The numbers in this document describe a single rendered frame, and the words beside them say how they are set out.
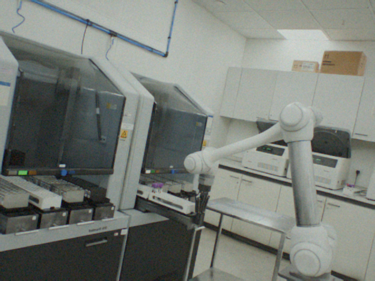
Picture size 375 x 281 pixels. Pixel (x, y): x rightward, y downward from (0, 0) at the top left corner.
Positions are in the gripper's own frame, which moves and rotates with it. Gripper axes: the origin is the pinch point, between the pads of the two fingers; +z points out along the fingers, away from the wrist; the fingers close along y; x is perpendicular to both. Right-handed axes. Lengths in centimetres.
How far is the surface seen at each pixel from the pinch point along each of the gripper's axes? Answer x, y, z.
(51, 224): -33, 72, 5
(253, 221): 21.1, -28.4, -2.0
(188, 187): -41, -46, -5
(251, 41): -145, -292, -185
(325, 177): 9, -230, -22
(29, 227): -33, 83, 5
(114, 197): -42.1, 26.8, -2.4
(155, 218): -33.1, -3.5, 11.2
